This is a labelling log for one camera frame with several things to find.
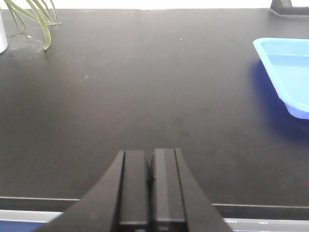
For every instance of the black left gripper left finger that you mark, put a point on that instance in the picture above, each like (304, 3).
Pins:
(118, 202)

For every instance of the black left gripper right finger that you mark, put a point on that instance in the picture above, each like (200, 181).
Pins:
(178, 204)

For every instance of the blue plastic tray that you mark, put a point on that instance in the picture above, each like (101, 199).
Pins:
(286, 62)

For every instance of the white plant pot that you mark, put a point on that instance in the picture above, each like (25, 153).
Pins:
(3, 38)

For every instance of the green spider plant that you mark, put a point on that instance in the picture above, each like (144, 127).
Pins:
(43, 12)

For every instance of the black power socket box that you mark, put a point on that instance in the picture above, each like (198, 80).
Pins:
(285, 8)

